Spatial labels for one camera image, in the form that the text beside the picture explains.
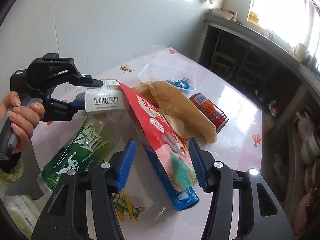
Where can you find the blue candy wrapper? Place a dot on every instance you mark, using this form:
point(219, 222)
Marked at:
point(180, 83)

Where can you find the green drink bottle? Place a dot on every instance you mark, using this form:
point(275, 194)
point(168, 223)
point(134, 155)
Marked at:
point(82, 150)

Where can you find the steel counter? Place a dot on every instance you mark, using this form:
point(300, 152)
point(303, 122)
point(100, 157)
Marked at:
point(250, 33)

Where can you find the person's left hand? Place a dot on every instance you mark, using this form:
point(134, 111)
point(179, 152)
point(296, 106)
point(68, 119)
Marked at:
point(25, 122)

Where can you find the fuzzy green robe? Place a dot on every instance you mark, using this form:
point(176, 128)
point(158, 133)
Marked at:
point(20, 205)

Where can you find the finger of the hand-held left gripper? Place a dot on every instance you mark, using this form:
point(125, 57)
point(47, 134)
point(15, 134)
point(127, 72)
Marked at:
point(96, 83)
point(78, 105)

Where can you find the copper pot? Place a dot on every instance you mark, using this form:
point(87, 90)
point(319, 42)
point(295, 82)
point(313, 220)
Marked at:
point(233, 15)

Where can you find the yellow box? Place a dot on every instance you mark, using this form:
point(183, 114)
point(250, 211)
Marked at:
point(253, 17)

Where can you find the window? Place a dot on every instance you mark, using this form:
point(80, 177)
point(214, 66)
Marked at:
point(275, 0)

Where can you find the white mug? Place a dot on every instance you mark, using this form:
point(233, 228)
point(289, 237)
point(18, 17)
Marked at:
point(299, 52)

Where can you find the brown paper bag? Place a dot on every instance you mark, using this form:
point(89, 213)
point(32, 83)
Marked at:
point(175, 100)

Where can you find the person's left forearm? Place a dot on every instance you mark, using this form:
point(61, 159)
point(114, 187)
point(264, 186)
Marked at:
point(11, 167)

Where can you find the clear plastic container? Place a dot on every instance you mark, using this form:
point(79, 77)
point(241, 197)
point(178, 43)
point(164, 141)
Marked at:
point(155, 72)

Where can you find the red snack packet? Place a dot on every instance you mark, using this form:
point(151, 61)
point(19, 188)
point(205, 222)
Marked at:
point(150, 120)

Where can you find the white bowl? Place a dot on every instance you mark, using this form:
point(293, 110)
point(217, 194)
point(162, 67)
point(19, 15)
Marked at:
point(220, 13)

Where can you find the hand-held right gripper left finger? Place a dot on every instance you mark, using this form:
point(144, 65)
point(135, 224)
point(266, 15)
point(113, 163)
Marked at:
point(125, 166)

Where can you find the red drink can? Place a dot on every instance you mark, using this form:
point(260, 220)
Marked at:
point(212, 112)

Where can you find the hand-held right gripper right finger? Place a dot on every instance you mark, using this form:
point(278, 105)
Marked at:
point(197, 166)

